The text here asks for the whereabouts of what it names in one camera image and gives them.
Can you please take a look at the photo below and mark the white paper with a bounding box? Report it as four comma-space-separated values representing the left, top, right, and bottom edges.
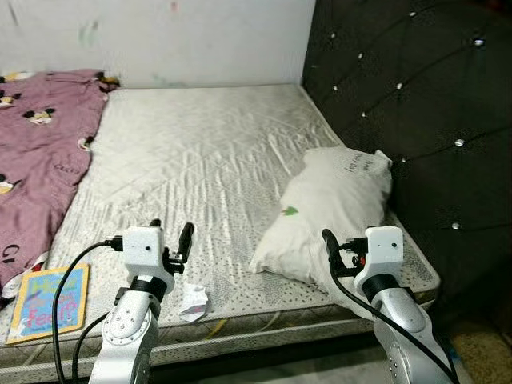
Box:
180, 284, 210, 322

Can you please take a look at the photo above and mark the blue yellow children's book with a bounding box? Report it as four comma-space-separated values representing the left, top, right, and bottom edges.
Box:
6, 264, 90, 345

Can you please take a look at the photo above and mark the pink cartoon mouse blanket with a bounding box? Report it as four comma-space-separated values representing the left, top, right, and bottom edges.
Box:
0, 69, 121, 287

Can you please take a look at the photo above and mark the white quilted mattress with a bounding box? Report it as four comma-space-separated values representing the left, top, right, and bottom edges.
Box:
0, 82, 441, 373

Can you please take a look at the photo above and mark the brown floor rug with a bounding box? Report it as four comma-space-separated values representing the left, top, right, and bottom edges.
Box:
444, 320, 512, 384

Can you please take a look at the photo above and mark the dark tufted headboard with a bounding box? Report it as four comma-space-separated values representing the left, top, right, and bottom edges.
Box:
302, 0, 512, 321

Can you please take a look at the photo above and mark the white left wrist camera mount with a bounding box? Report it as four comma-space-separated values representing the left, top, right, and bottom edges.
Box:
122, 226, 175, 295

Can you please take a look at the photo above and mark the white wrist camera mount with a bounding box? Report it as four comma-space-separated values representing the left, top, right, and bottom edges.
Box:
354, 226, 405, 295
122, 226, 175, 295

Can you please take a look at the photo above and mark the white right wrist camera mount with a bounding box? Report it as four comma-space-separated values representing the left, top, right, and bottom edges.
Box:
354, 226, 405, 295

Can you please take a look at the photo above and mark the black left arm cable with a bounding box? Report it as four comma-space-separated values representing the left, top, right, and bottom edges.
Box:
52, 234, 125, 384
72, 314, 109, 384

